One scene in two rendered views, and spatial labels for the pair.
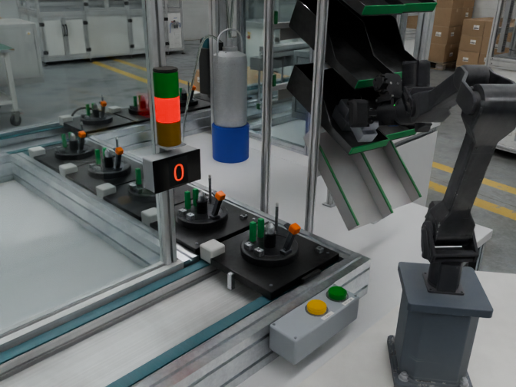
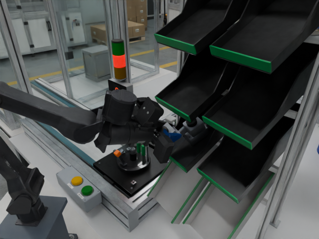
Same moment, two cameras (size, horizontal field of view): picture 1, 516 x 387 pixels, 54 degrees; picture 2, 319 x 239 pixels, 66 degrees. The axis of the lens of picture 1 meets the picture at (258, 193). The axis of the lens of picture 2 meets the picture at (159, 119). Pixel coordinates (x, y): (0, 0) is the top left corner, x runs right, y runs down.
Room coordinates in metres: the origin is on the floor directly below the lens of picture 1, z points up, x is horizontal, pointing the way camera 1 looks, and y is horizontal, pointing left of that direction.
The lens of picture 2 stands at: (1.16, -0.81, 1.66)
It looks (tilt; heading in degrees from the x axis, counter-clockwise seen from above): 32 degrees down; 88
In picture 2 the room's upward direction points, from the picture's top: straight up
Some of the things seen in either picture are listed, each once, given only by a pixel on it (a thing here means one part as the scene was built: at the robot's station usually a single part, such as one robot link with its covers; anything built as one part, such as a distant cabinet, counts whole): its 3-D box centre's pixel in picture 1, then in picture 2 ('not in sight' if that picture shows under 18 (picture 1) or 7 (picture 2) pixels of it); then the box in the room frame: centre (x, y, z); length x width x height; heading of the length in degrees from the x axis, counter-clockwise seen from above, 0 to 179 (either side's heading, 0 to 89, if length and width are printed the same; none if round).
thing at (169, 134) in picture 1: (169, 131); (120, 71); (1.02, 0.19, 1.28); 0.05 x 0.05 x 0.05
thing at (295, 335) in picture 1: (315, 321); (78, 187); (0.86, -0.12, 0.93); 0.21 x 0.07 x 0.06; 135
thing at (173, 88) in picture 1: (166, 83); (117, 48); (1.02, 0.19, 1.38); 0.05 x 0.05 x 0.05
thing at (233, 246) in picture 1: (269, 255); (133, 163); (1.07, -0.03, 0.96); 0.24 x 0.24 x 0.02; 45
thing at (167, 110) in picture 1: (167, 107); (119, 59); (1.02, 0.19, 1.33); 0.05 x 0.05 x 0.05
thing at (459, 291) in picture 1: (444, 269); (30, 208); (0.81, -0.35, 1.09); 0.07 x 0.07 x 0.06; 83
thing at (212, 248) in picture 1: (212, 251); not in sight; (1.07, 0.11, 0.97); 0.05 x 0.05 x 0.04; 45
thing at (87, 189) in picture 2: (337, 295); (87, 190); (0.91, -0.17, 0.96); 0.04 x 0.04 x 0.02
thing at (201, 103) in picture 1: (183, 94); not in sight; (2.56, 0.38, 1.01); 0.24 x 0.24 x 0.13; 45
